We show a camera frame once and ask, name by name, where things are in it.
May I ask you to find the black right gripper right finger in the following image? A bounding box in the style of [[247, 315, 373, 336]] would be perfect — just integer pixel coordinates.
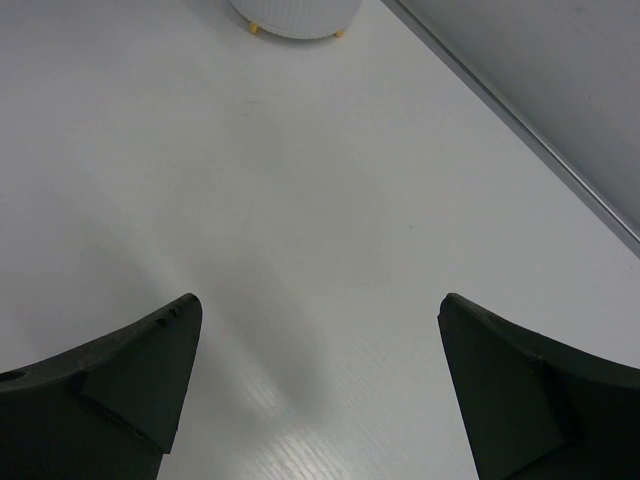
[[438, 293, 639, 479]]

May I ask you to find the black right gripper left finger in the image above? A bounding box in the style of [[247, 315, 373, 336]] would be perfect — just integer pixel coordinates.
[[1, 294, 202, 479]]

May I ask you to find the white round divided container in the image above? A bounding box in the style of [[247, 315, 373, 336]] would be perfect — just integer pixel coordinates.
[[229, 0, 363, 40]]

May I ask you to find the aluminium frame rail back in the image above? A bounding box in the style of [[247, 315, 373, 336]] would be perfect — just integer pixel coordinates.
[[385, 1, 639, 255]]

